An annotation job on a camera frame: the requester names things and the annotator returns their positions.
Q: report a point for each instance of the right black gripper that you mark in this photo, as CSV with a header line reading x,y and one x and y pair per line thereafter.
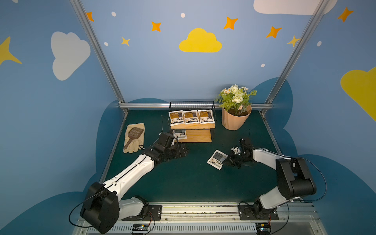
x,y
235,157

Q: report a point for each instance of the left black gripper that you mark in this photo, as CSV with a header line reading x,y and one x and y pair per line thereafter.
x,y
174,150

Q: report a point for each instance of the grey coffee bag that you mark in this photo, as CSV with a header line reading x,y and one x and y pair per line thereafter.
x,y
217,159
180,134

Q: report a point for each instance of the yellow coffee bag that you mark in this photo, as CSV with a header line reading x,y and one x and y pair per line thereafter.
x,y
176,118
206,116
191,117

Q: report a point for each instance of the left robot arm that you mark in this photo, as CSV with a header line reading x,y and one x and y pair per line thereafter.
x,y
102,206

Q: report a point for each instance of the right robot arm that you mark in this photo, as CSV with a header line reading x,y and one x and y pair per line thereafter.
x,y
294,179

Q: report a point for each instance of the wooden two-tier shelf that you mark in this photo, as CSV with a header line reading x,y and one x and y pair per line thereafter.
x,y
196,133

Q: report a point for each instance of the brown slotted scoop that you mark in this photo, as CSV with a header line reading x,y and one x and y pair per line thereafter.
x,y
133,134

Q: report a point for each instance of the potted white flower plant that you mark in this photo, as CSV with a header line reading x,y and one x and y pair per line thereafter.
x,y
236,107

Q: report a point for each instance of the right controller board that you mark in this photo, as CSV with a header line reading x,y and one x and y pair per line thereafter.
x,y
263,229

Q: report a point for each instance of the controller board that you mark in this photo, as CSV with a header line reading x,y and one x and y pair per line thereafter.
x,y
263,229
141,228

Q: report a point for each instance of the left controller board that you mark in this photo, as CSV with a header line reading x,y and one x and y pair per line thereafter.
x,y
141,228

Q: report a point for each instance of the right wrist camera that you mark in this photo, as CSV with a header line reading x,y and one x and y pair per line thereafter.
x,y
236,150

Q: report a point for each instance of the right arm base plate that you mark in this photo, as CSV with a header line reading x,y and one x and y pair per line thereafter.
x,y
251,212

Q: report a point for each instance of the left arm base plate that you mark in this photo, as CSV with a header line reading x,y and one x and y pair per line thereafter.
x,y
150,210

